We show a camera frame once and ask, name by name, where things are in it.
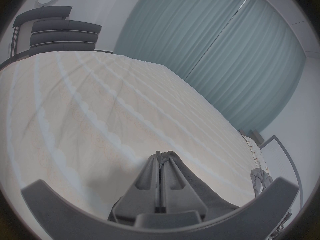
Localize black chest of drawers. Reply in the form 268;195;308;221
10;6;102;58

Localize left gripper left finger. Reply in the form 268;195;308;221
107;151;161;222

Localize white printed pillow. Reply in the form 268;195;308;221
241;135;268;172

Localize black T-shirt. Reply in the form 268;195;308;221
155;150;241;211

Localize blue-green curtain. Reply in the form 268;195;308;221
114;0;252;81
184;0;307;132

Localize bed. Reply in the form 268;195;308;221
0;51;304;211

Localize grey bedside table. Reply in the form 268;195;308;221
239;129;264;144

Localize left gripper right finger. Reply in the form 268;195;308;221
162;158;209;221

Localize grey garment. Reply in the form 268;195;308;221
251;168;273;197

